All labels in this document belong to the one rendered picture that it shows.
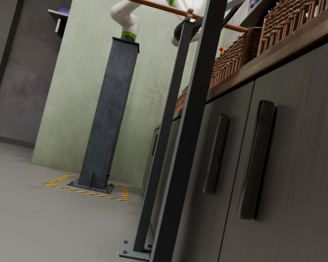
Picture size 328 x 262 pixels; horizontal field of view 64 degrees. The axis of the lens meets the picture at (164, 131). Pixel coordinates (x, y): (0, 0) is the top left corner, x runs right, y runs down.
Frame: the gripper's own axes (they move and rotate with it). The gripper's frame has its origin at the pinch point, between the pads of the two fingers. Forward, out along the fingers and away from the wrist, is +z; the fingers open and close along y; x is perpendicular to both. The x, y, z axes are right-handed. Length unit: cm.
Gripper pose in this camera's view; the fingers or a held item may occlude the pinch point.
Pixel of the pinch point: (189, 14)
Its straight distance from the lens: 163.0
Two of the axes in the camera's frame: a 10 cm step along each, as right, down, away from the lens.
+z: 1.3, -0.4, -9.9
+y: -2.2, 9.7, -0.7
